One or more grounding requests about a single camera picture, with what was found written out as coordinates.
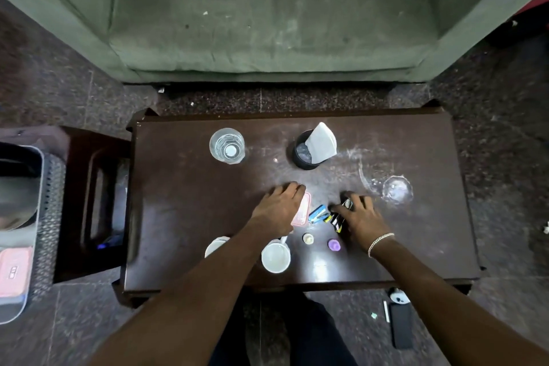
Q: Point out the person's left hand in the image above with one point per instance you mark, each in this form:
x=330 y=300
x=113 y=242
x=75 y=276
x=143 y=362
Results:
x=276 y=211

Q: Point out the person's right hand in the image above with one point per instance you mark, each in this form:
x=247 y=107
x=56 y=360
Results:
x=364 y=222

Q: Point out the person's right fingers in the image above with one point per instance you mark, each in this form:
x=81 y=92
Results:
x=358 y=200

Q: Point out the person's left fingers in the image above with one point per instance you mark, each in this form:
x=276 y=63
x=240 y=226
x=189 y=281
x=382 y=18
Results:
x=289 y=190

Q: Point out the black sachet packet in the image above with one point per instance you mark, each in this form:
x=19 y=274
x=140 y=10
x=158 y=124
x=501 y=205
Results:
x=339 y=220

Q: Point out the person's left forearm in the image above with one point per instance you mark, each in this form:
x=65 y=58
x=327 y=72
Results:
x=193 y=297

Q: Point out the person's right forearm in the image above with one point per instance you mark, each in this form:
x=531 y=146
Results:
x=437 y=305

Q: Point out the black round cup holder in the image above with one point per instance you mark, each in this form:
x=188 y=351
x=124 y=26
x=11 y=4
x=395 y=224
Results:
x=303 y=157

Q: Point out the blue sachet packet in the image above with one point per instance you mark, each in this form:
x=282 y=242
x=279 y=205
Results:
x=317 y=214

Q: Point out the empty clear glass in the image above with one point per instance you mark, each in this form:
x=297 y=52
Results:
x=397 y=190

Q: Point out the small purple cap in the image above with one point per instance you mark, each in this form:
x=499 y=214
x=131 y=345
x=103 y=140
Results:
x=334 y=245

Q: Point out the small pale yellow cap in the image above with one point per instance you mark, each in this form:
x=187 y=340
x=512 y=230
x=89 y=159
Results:
x=308 y=238

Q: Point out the white paper napkin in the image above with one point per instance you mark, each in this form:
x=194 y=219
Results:
x=322 y=142

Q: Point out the white ceramic mug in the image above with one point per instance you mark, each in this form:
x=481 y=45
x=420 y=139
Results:
x=276 y=256

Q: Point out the clear glass of water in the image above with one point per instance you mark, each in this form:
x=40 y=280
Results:
x=227 y=147

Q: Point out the dark wooden coffee table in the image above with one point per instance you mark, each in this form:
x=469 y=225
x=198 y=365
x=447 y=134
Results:
x=429 y=232

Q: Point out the white ceramic cup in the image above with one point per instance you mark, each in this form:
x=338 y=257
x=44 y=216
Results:
x=213 y=246

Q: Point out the white and black small device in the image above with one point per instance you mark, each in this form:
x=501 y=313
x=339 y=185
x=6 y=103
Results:
x=399 y=296

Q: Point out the white pen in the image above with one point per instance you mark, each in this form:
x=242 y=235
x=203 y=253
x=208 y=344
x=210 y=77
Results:
x=386 y=312

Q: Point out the black smartphone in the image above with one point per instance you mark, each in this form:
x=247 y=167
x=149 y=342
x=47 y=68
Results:
x=402 y=327

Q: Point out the person's dark trousers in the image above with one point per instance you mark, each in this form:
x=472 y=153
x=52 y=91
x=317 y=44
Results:
x=313 y=335

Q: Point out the green fabric sofa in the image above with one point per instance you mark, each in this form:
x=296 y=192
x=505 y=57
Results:
x=274 y=14

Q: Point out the dark wooden side table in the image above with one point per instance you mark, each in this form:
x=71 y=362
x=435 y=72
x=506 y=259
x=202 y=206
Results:
x=85 y=190

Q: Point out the perforated metal bin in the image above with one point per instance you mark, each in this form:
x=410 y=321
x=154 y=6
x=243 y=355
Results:
x=47 y=224

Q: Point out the pink flat box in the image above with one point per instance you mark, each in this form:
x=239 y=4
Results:
x=15 y=271

